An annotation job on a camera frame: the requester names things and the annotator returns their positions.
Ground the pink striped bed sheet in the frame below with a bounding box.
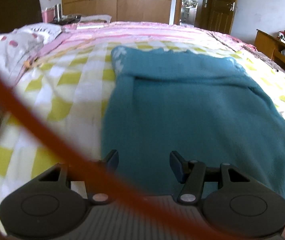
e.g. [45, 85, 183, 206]
[20, 22, 257, 64]

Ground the silver thermos flask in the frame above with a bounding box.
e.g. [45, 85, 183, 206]
[54, 3, 62, 22]

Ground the teal knitted sweater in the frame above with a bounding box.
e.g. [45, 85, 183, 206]
[101, 46, 285, 198]

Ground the white pink dotted pillow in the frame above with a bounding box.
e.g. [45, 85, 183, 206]
[0, 23, 62, 86]

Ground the dark wooden door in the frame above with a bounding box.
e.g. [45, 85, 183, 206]
[194, 0, 237, 34]

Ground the wooden sideboard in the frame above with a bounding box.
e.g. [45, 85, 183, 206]
[254, 29, 285, 71]

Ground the grey folded cloth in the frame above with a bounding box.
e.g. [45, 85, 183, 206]
[79, 15, 112, 23]

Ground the orange cable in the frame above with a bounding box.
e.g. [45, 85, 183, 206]
[0, 56, 236, 240]

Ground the yellow white checkered blanket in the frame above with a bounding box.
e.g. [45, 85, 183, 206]
[0, 40, 285, 226]

